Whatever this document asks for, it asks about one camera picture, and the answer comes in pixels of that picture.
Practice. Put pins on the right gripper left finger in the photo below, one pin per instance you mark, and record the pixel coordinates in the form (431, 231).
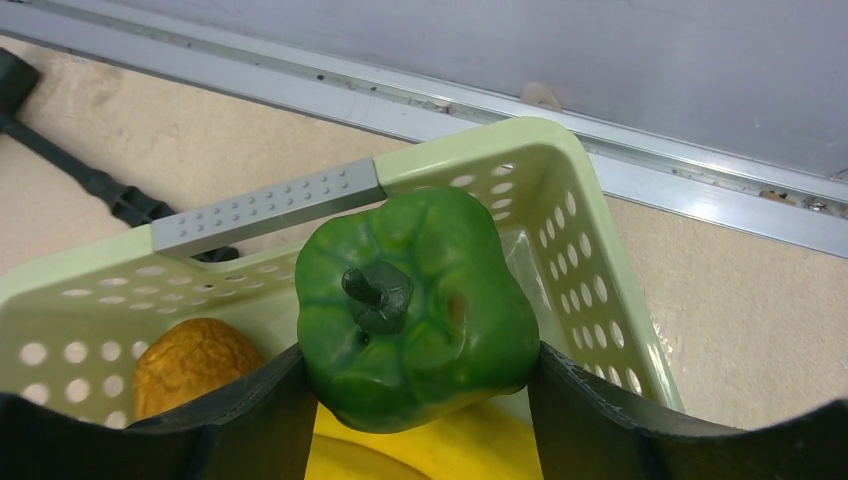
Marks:
(257, 427)

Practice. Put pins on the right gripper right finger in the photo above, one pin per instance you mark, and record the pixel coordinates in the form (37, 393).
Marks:
(588, 428)

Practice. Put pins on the green bell pepper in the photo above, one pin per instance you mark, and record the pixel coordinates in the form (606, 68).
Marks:
(408, 312)

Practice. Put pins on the yellow banana bunch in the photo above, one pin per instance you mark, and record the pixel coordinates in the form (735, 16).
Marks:
(478, 442)

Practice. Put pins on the brown kiwi fruit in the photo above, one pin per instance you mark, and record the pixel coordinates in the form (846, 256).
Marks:
(193, 358)

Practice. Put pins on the light green plastic basket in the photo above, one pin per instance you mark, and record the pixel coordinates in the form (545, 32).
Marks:
(73, 323)

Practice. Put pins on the aluminium table rail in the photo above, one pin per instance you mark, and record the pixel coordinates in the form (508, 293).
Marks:
(646, 168)

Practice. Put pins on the black T-handle tool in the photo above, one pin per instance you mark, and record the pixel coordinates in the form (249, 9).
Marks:
(128, 204)

